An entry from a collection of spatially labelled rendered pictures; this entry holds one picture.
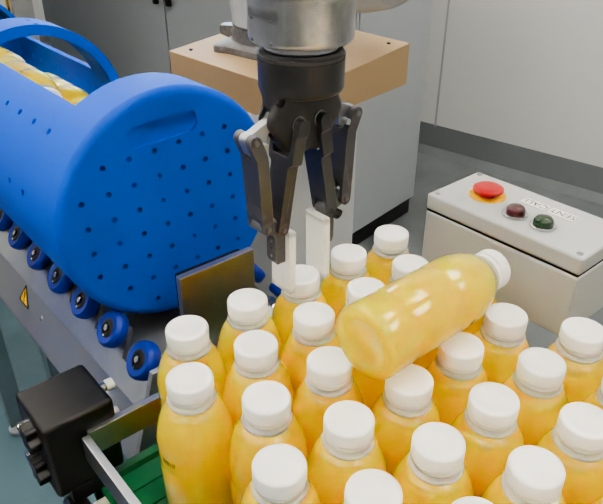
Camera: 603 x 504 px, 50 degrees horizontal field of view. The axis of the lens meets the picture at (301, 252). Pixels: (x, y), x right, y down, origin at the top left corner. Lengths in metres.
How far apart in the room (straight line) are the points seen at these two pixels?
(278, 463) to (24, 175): 0.46
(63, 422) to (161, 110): 0.33
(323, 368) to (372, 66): 0.98
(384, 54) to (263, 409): 1.07
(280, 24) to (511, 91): 3.13
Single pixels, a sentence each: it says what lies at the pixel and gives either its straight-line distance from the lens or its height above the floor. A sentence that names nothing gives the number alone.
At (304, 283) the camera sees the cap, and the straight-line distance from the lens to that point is 0.65.
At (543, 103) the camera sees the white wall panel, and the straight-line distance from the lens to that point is 3.57.
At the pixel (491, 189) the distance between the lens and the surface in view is 0.79.
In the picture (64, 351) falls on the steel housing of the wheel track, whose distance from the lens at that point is 0.94.
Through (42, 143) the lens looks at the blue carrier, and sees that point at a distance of 0.77.
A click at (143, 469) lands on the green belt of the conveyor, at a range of 0.73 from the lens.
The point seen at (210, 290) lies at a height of 1.02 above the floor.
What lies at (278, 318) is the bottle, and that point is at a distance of 0.67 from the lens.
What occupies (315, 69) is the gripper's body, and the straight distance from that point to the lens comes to 0.54.
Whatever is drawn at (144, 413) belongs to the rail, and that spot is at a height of 0.97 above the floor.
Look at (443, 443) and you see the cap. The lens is 0.50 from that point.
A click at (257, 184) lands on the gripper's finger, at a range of 0.57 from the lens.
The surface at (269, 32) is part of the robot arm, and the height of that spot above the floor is 1.33.
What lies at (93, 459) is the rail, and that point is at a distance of 0.65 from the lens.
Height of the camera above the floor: 1.44
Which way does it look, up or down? 31 degrees down
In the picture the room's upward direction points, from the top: straight up
